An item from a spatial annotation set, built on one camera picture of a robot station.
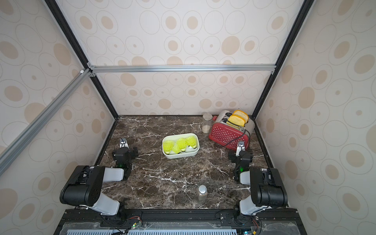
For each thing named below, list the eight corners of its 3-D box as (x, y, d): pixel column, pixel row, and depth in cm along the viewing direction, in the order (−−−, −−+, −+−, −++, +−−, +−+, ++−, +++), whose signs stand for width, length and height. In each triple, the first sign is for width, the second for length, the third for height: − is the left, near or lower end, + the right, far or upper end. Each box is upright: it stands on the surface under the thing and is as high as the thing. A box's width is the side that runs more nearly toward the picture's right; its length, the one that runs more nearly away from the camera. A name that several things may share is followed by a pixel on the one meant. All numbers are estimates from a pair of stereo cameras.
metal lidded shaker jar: (198, 200, 81) (198, 195, 73) (197, 191, 84) (198, 184, 76) (205, 200, 81) (207, 195, 72) (205, 191, 84) (206, 184, 76)
